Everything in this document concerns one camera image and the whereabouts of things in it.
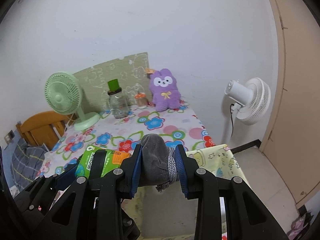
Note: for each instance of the cotton swab container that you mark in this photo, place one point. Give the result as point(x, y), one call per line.
point(141, 100)

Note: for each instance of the yellow cartoon storage box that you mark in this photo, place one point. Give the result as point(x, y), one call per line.
point(168, 214)

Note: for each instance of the green tissue pack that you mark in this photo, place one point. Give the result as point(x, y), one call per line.
point(96, 162)

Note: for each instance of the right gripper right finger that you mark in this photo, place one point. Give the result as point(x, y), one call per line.
point(246, 215)

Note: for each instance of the wall power socket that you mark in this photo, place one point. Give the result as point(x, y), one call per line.
point(9, 137)

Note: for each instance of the white standing fan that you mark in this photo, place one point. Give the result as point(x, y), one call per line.
point(245, 109)

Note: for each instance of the grey sock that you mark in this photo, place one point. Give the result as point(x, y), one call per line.
point(158, 163)

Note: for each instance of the green patterned foam board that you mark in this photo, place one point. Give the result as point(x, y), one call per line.
point(128, 70)

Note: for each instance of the grey plaid pillow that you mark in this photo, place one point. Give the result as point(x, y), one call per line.
point(26, 163)

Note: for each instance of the green desk fan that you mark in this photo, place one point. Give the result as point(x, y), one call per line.
point(64, 94)

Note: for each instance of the beige door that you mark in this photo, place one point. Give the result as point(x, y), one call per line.
point(291, 141)

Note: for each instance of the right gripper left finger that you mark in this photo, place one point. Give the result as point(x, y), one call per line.
point(91, 208)

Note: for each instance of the floral tablecloth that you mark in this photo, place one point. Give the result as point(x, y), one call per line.
point(175, 126)

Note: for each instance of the purple plush bunny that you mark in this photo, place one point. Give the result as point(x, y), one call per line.
point(163, 87)

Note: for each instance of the glass mason jar mug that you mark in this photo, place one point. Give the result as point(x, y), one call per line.
point(117, 100)

